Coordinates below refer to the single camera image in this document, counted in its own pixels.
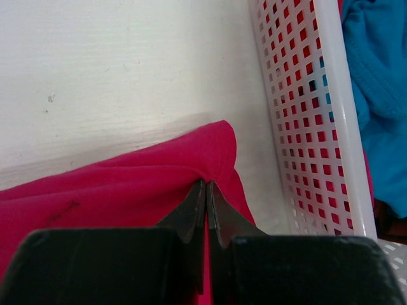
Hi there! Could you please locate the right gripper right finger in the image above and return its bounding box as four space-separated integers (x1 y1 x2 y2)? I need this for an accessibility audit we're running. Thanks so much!
206 182 406 304

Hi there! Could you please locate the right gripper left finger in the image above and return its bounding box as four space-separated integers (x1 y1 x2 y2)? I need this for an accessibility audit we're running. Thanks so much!
1 180 205 304

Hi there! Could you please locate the crimson red t shirt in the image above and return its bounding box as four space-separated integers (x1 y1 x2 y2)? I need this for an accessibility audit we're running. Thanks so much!
1 121 254 304

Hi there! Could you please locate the dark red t shirt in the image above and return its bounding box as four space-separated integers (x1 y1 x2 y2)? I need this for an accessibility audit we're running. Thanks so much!
373 200 406 244

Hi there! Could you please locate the white plastic basket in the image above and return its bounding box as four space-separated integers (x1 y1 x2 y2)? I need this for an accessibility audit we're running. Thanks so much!
256 1 406 290

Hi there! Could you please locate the bright red t shirt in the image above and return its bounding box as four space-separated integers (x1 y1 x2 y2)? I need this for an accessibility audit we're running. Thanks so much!
250 1 353 235

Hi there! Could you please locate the blue t shirt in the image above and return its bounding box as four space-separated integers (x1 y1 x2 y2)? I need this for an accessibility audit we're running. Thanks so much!
341 1 406 219

